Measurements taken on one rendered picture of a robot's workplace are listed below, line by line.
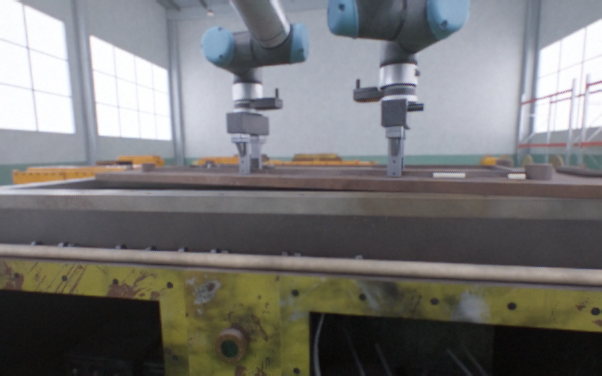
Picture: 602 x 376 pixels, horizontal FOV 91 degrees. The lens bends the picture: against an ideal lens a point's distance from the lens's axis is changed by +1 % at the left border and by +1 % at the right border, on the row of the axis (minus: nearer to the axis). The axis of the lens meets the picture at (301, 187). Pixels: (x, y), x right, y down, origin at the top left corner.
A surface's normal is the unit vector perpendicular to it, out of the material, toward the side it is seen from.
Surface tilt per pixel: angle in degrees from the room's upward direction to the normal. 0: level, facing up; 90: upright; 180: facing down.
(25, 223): 90
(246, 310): 90
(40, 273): 90
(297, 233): 90
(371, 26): 145
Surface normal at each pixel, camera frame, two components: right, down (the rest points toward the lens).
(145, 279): -0.16, 0.12
